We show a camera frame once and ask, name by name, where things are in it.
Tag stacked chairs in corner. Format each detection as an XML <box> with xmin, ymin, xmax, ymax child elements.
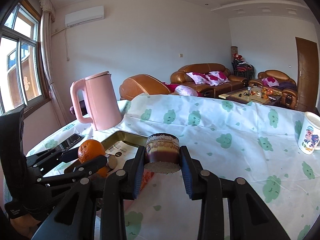
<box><xmin>232</xmin><ymin>53</ymin><xmax>255</xmax><ymax>80</ymax></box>

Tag brown leather armchair near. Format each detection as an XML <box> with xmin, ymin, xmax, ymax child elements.
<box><xmin>119</xmin><ymin>74</ymin><xmax>171</xmax><ymax>101</ymax></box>

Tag brown leather long sofa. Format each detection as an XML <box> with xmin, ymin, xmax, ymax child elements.
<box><xmin>170</xmin><ymin>63</ymin><xmax>248</xmax><ymax>98</ymax></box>

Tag beige curtain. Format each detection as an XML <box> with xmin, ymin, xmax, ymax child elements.
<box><xmin>39</xmin><ymin>0</ymin><xmax>68</xmax><ymax>127</ymax></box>

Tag layered dessert jar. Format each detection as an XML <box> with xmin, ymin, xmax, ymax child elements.
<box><xmin>144</xmin><ymin>133</ymin><xmax>181</xmax><ymax>174</ymax></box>

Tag orange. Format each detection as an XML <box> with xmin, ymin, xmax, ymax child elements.
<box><xmin>97</xmin><ymin>166</ymin><xmax>109</xmax><ymax>178</ymax></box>

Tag window with frame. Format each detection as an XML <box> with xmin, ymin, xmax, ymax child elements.
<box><xmin>1</xmin><ymin>0</ymin><xmax>48</xmax><ymax>114</ymax></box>

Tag brown leather sofa far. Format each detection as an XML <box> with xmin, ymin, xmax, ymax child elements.
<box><xmin>248</xmin><ymin>70</ymin><xmax>298</xmax><ymax>109</ymax></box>

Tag pink electric kettle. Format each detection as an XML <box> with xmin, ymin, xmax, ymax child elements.
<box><xmin>70</xmin><ymin>71</ymin><xmax>122</xmax><ymax>131</ymax></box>

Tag white green cloud tablecloth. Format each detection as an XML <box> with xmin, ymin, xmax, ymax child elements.
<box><xmin>29</xmin><ymin>95</ymin><xmax>319</xmax><ymax>239</ymax></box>

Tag black phone on table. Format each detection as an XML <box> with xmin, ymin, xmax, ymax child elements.
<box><xmin>55</xmin><ymin>133</ymin><xmax>84</xmax><ymax>151</ymax></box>

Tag white cartoon mug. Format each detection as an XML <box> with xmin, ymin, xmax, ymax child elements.
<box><xmin>298</xmin><ymin>112</ymin><xmax>320</xmax><ymax>155</ymax></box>

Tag pink metal tin box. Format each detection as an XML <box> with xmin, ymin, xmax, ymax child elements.
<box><xmin>63</xmin><ymin>130</ymin><xmax>156</xmax><ymax>193</ymax></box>

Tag brown wooden door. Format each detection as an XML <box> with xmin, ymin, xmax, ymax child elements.
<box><xmin>296</xmin><ymin>37</ymin><xmax>319</xmax><ymax>113</ymax></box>

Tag orange mandarin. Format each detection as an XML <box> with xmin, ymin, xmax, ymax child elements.
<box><xmin>78</xmin><ymin>139</ymin><xmax>105</xmax><ymax>164</ymax></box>

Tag white wall air conditioner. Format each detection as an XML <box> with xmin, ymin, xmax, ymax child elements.
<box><xmin>65</xmin><ymin>5</ymin><xmax>104</xmax><ymax>27</ymax></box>

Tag coffee table with items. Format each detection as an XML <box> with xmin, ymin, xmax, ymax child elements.
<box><xmin>219</xmin><ymin>86</ymin><xmax>282</xmax><ymax>105</ymax></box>

